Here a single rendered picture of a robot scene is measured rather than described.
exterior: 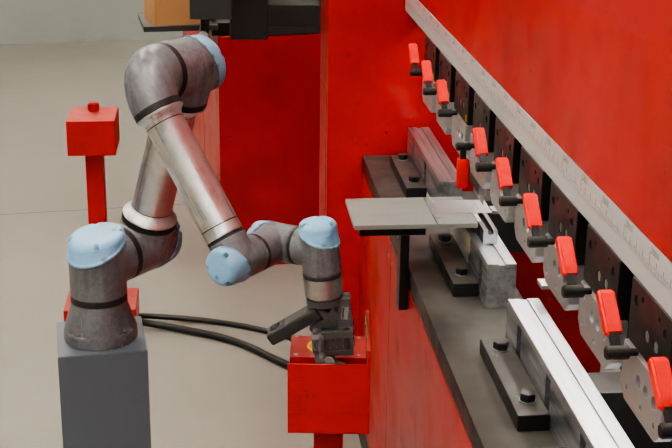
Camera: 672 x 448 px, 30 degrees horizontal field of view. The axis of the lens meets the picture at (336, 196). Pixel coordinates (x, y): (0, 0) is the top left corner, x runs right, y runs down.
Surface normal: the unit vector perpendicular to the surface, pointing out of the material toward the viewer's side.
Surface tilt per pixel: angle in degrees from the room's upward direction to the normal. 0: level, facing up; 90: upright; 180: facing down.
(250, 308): 0
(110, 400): 90
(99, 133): 90
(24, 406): 0
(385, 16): 90
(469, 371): 0
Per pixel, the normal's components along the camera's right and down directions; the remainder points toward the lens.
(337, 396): 0.00, 0.31
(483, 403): 0.01, -0.95
